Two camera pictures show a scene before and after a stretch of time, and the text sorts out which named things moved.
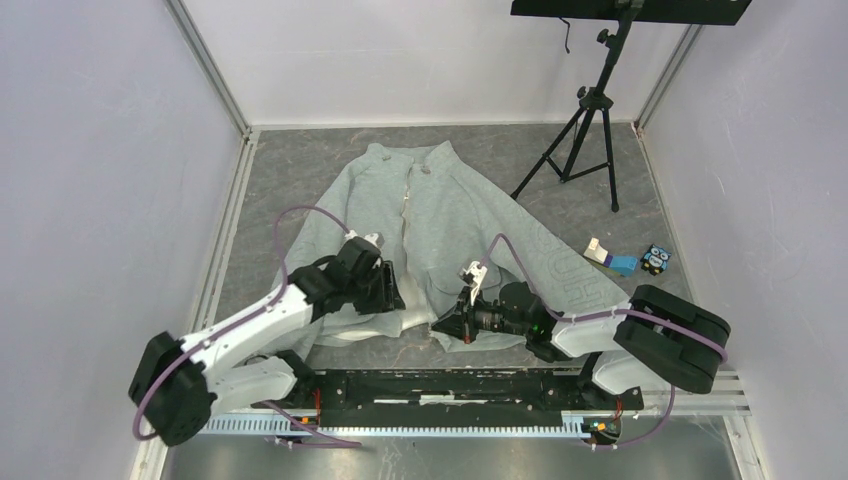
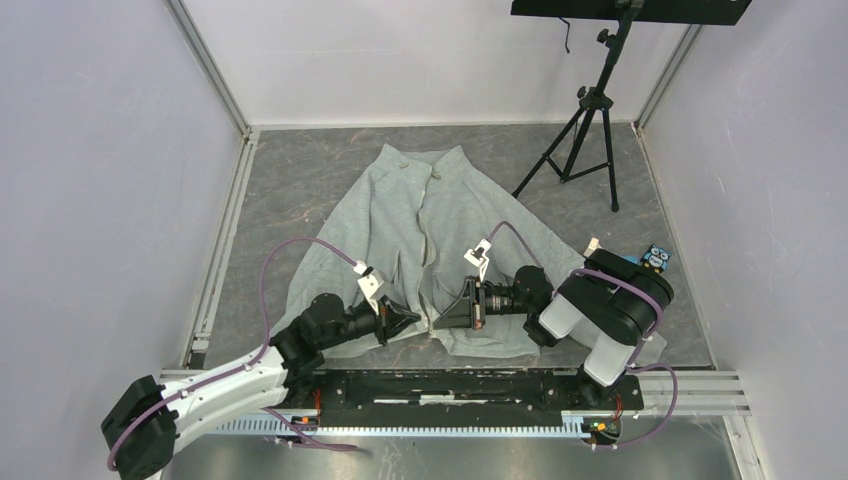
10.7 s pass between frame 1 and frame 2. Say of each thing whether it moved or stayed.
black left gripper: moved
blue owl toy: stayed
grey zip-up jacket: stayed
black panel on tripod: stayed
